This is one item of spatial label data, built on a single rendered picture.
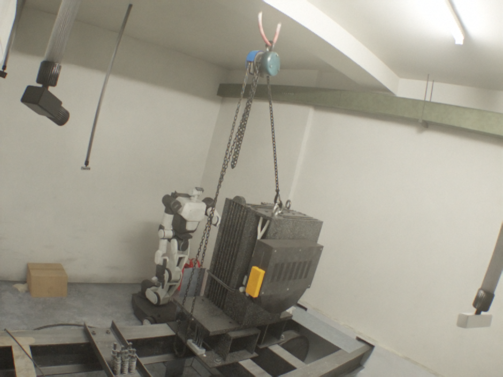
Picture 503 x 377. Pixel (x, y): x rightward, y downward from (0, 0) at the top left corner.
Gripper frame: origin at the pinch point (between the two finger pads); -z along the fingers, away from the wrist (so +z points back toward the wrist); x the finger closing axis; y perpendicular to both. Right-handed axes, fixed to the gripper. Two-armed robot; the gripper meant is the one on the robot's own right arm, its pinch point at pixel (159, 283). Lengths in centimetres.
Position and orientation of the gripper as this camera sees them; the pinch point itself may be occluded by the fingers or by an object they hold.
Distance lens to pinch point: 325.6
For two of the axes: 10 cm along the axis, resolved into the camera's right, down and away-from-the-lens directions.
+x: 7.5, 1.5, -6.4
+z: 1.5, -9.9, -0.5
